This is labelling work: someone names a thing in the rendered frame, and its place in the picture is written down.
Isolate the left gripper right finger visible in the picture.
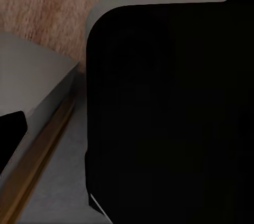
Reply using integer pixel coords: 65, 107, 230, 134
237, 110, 254, 153

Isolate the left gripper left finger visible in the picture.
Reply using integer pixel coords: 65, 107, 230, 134
0, 111, 28, 175

